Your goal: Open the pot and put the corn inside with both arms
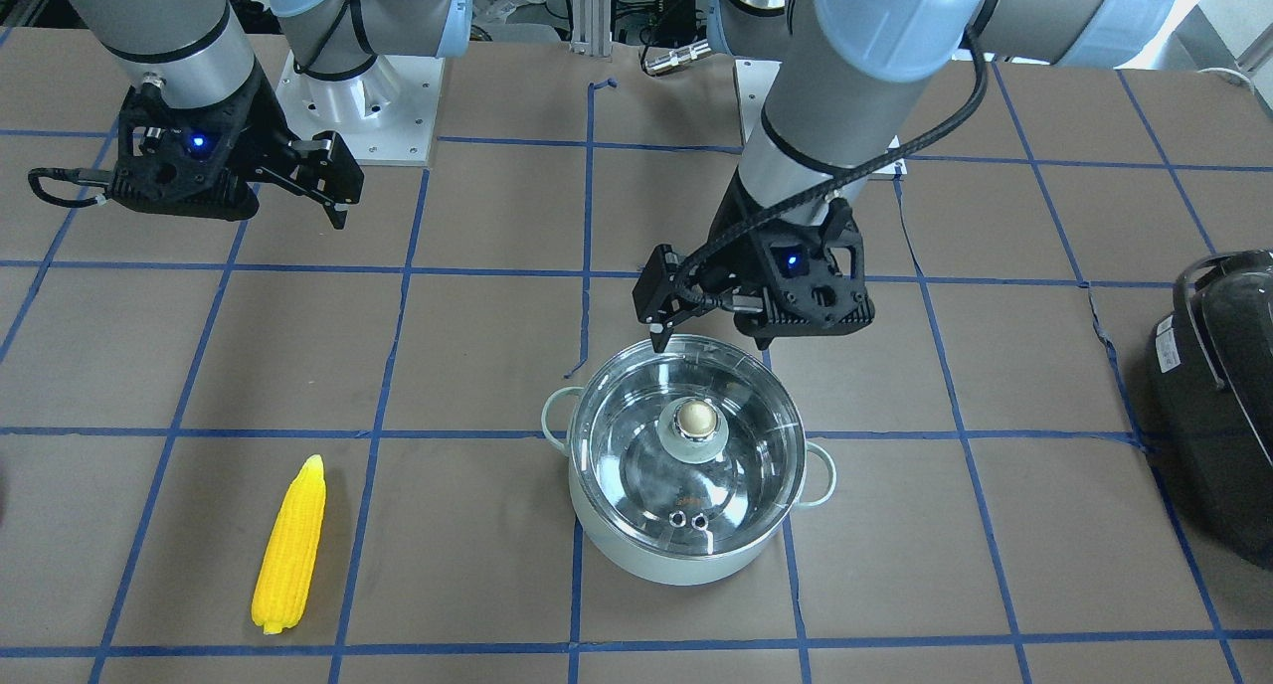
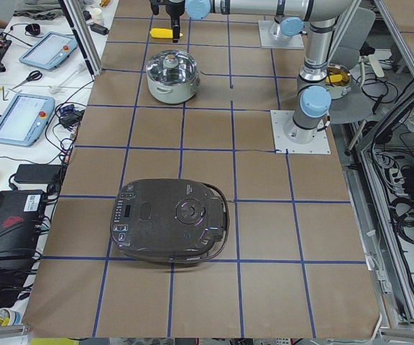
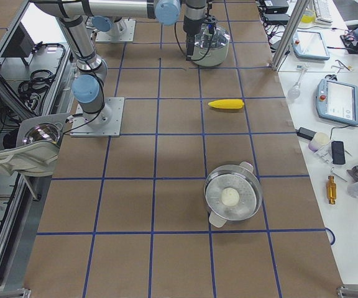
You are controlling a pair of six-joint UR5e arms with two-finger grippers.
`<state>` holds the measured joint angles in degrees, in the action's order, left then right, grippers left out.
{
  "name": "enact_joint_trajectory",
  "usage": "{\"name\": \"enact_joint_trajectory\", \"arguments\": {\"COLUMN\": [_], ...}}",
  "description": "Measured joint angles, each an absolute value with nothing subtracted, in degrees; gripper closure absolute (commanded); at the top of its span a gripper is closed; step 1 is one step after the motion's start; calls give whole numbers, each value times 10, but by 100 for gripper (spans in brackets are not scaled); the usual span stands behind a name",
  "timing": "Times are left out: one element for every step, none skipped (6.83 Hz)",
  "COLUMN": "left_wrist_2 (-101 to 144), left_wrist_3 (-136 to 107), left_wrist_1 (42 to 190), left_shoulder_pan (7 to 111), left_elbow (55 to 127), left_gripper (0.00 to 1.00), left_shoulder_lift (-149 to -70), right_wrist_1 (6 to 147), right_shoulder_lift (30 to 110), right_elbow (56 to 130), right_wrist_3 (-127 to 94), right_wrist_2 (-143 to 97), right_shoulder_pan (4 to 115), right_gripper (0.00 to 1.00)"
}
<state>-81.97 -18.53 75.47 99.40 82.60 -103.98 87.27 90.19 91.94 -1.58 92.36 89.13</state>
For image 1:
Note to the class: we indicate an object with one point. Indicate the glass pot lid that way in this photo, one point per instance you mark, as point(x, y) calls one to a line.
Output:
point(688, 445)

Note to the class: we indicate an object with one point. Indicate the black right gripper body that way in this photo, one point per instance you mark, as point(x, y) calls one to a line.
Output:
point(267, 127)

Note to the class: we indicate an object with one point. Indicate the aluminium frame post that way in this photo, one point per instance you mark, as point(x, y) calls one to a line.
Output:
point(590, 28)

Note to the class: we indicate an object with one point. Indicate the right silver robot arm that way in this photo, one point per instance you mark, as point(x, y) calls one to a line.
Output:
point(197, 53)

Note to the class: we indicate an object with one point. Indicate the black rice cooker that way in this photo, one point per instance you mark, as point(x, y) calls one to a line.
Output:
point(1211, 370)

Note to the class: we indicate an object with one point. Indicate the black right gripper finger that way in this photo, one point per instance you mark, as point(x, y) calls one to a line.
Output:
point(327, 172)

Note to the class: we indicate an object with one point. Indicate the yellow plastic corn cob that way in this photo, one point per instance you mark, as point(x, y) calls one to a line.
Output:
point(286, 572)

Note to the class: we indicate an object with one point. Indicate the pale green electric pot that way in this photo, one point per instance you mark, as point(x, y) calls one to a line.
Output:
point(686, 485)

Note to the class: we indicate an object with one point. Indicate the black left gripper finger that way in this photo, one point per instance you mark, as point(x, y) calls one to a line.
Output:
point(658, 305)

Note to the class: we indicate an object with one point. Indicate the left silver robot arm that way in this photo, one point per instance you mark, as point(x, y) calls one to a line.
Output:
point(945, 41)

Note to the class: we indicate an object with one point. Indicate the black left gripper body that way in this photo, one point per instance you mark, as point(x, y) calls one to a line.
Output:
point(733, 229)

